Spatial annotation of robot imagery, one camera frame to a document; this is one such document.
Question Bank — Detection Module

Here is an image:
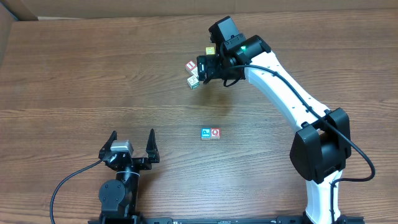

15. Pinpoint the wooden block number 3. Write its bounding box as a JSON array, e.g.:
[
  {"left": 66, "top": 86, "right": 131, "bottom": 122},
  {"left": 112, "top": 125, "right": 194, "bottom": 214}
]
[{"left": 201, "top": 128, "right": 211, "bottom": 140}]

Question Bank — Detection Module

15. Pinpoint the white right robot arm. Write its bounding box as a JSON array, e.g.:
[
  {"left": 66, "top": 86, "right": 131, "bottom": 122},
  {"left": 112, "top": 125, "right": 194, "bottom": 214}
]
[{"left": 197, "top": 34, "right": 351, "bottom": 223}]

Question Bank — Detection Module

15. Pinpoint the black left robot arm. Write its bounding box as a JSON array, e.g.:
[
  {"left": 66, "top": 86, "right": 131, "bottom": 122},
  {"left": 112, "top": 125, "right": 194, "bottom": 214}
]
[{"left": 98, "top": 129, "right": 160, "bottom": 223}]

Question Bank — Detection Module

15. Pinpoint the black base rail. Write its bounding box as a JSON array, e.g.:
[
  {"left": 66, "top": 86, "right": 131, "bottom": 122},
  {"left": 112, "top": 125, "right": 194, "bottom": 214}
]
[{"left": 88, "top": 215, "right": 365, "bottom": 224}]

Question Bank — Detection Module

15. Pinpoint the wooden block green Z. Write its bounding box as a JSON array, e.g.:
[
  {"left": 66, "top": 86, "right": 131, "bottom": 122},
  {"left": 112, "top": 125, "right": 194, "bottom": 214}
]
[{"left": 187, "top": 75, "right": 200, "bottom": 89}]

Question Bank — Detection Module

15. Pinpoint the wooden block red Q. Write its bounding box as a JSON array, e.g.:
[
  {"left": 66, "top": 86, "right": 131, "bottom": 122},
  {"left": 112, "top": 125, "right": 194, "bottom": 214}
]
[{"left": 210, "top": 128, "right": 221, "bottom": 139}]

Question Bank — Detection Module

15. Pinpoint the wooden block yellow far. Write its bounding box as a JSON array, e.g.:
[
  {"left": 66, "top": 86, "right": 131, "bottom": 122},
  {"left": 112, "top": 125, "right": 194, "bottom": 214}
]
[{"left": 205, "top": 47, "right": 215, "bottom": 55}]

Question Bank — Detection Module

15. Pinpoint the wooden block red I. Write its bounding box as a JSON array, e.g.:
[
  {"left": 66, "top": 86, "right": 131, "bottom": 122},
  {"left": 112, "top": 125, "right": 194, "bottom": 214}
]
[{"left": 185, "top": 60, "right": 197, "bottom": 75}]

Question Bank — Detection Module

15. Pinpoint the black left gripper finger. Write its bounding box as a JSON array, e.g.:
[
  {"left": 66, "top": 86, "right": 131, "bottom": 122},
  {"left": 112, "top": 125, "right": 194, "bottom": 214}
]
[
  {"left": 98, "top": 131, "right": 117, "bottom": 159},
  {"left": 146, "top": 129, "right": 160, "bottom": 163}
]

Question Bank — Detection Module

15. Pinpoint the wooden block green side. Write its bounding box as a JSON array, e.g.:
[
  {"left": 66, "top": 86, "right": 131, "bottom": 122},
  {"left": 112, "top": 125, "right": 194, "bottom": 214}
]
[{"left": 191, "top": 67, "right": 199, "bottom": 78}]

